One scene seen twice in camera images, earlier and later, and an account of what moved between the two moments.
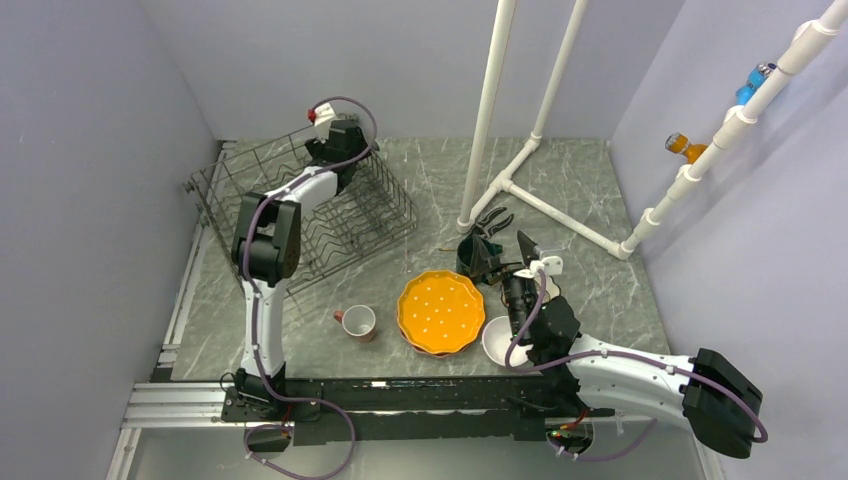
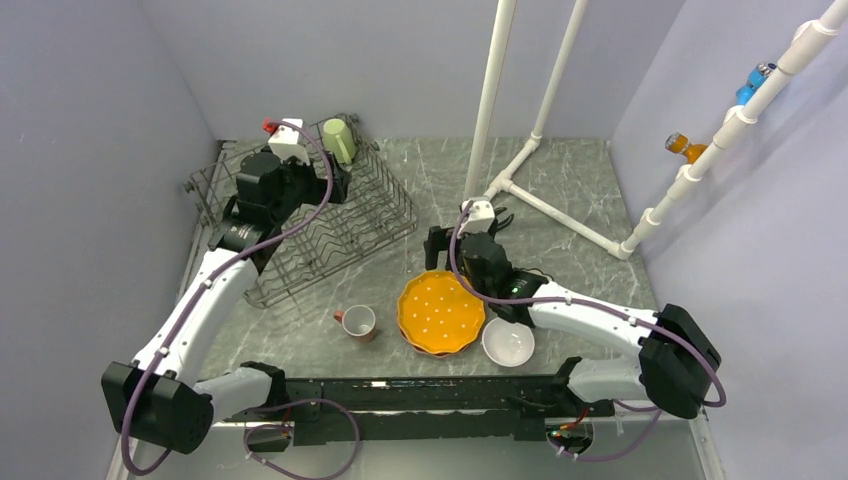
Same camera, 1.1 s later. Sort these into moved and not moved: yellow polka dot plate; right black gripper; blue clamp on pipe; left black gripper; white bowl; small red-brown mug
Moved: right black gripper; left black gripper
Not moved: white bowl; blue clamp on pipe; small red-brown mug; yellow polka dot plate
